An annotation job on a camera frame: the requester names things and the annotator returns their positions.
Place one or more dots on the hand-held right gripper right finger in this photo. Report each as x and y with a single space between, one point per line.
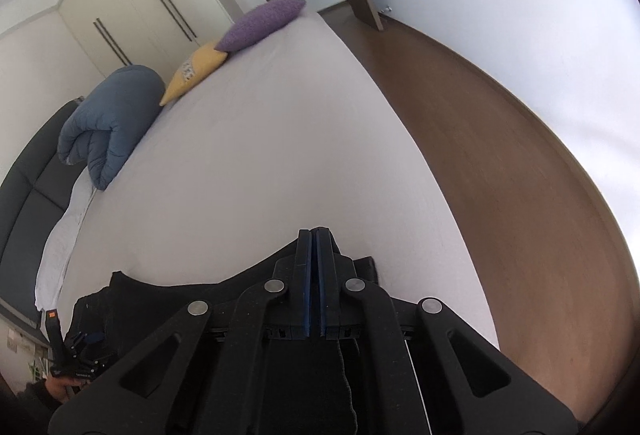
320 295

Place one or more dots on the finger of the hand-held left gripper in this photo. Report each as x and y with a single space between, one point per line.
95 340
76 341

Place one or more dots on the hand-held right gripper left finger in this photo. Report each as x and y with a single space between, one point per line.
306 295

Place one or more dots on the black pants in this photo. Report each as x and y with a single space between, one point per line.
150 300

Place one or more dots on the person's left hand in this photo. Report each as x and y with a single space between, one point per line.
61 386

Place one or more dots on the white pillow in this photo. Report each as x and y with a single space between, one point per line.
60 245

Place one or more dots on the dark grey headboard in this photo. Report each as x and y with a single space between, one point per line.
25 195

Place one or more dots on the bed with white sheet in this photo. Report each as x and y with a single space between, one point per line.
275 140

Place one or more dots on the blue rolled duvet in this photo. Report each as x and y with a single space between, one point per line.
115 115

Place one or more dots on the yellow cushion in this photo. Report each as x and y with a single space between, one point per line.
192 72

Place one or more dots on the purple cushion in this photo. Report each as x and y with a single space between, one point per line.
262 22

